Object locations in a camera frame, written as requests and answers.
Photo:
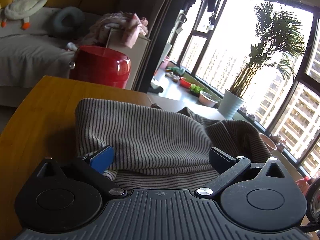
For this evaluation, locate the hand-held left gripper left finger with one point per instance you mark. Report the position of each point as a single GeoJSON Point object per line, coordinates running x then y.
{"type": "Point", "coordinates": [102, 157]}

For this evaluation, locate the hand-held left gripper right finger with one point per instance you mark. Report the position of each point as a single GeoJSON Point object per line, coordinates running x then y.
{"type": "Point", "coordinates": [220, 161]}

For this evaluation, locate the grey striped knit garment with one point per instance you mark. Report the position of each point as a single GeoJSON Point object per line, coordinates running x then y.
{"type": "Point", "coordinates": [150, 135]}

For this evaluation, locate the pink bucket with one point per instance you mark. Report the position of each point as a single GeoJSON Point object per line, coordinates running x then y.
{"type": "Point", "coordinates": [268, 142]}

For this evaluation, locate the white plant pot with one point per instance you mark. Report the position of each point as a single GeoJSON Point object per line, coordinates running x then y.
{"type": "Point", "coordinates": [230, 105]}

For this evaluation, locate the pink bowl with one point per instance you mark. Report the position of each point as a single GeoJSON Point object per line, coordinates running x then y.
{"type": "Point", "coordinates": [208, 101]}

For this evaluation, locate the green plant tray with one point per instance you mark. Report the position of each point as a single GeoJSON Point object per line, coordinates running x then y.
{"type": "Point", "coordinates": [196, 89]}

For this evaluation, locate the red bowl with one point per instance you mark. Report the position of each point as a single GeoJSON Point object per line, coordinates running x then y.
{"type": "Point", "coordinates": [184, 83]}

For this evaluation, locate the red round stool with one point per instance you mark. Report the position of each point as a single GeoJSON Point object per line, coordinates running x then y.
{"type": "Point", "coordinates": [100, 65]}

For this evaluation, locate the tall green palm plant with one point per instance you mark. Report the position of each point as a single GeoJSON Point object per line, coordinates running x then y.
{"type": "Point", "coordinates": [250, 70]}

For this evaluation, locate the small green item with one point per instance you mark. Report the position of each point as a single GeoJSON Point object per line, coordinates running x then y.
{"type": "Point", "coordinates": [178, 71]}

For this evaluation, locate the beige storage box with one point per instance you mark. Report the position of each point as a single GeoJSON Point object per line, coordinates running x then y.
{"type": "Point", "coordinates": [138, 55]}

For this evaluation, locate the pink basin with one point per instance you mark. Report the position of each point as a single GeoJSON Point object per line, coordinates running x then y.
{"type": "Point", "coordinates": [166, 62]}

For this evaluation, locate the small white pink toy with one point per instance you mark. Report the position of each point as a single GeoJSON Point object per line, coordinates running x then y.
{"type": "Point", "coordinates": [71, 46]}

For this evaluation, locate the white stick mop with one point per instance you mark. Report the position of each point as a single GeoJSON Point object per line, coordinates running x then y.
{"type": "Point", "coordinates": [168, 52]}

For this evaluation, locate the pink blanket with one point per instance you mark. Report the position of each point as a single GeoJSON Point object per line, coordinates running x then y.
{"type": "Point", "coordinates": [125, 27]}

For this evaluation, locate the grey covered sofa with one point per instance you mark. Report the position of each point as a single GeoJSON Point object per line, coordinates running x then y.
{"type": "Point", "coordinates": [25, 50]}

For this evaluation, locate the brown curtain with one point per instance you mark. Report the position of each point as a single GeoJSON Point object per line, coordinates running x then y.
{"type": "Point", "coordinates": [160, 17]}

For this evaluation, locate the white goose plush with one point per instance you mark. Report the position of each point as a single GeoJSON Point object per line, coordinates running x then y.
{"type": "Point", "coordinates": [27, 2]}

